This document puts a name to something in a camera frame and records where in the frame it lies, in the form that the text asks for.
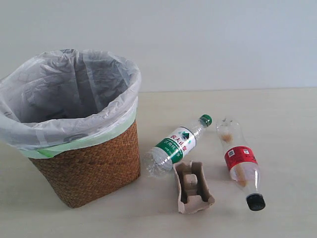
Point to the brown cardboard pulp tray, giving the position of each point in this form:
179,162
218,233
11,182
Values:
192,188

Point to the red label cola bottle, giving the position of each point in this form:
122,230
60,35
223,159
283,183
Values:
240,161

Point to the woven wicker waste basket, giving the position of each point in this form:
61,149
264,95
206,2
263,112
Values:
83,175

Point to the white plastic bin liner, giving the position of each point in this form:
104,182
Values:
67,99

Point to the green label water bottle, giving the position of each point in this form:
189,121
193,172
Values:
160,159

